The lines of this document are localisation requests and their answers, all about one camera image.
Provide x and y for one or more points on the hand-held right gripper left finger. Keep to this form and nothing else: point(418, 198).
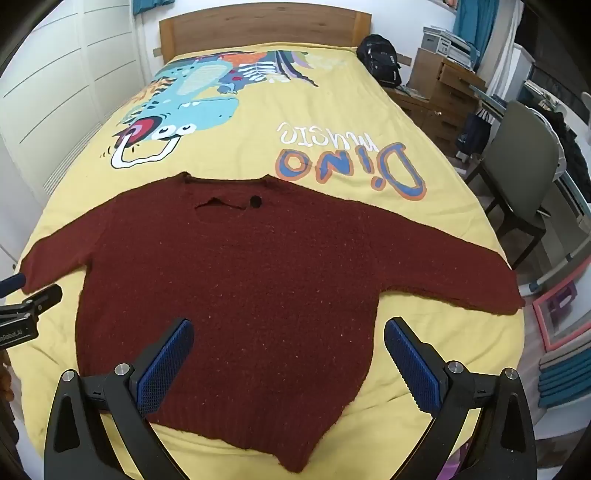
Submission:
point(166, 364)

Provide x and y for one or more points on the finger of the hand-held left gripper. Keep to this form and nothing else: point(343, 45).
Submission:
point(11, 284)
point(38, 302)

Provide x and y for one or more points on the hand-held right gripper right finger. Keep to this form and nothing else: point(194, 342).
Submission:
point(413, 369)

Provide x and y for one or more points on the maroon knit sweater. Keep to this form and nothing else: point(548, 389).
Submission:
point(258, 286)

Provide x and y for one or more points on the purple patterned cloth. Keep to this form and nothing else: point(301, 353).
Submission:
point(455, 466)

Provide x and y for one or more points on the stack of teal mats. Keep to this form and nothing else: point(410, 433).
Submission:
point(561, 378)

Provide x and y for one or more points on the white wardrobe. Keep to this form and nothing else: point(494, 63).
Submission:
point(55, 92)

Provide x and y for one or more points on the grey chair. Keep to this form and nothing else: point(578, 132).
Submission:
point(517, 157)

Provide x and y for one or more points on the dark blue bag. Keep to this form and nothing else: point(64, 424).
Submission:
point(475, 134)

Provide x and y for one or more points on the dark jacket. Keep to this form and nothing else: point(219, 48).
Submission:
point(577, 157)

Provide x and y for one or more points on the yellow printed blanket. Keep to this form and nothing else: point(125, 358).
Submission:
point(323, 115)

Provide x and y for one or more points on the wooden drawer cabinet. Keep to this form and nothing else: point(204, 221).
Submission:
point(450, 87)

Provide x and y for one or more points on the black backpack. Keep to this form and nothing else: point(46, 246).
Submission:
point(378, 57)

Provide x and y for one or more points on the teal curtain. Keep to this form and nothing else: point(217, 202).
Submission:
point(152, 2)
point(480, 27)

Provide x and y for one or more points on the grey printer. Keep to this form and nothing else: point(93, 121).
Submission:
point(461, 50)

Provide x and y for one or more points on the wooden headboard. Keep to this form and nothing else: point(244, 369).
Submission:
point(258, 27)

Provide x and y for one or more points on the pink frame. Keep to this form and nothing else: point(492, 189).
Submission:
point(540, 323)

